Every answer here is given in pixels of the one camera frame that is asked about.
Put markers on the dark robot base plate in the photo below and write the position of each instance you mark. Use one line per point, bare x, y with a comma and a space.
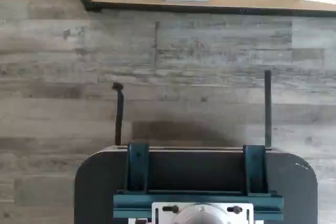
99, 182

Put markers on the teal metal base frame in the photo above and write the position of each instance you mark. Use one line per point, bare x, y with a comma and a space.
136, 166

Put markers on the straight black rod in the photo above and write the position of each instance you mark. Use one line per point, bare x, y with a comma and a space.
268, 108

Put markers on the black rod with bent tip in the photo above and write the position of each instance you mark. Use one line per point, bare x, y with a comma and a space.
119, 119

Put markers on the silver robot mounting plate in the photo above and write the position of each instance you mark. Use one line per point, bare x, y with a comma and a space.
157, 217

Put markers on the black mounting bolt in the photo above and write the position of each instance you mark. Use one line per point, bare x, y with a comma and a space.
170, 208
235, 209

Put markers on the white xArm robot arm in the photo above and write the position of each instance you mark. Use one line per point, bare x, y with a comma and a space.
203, 216

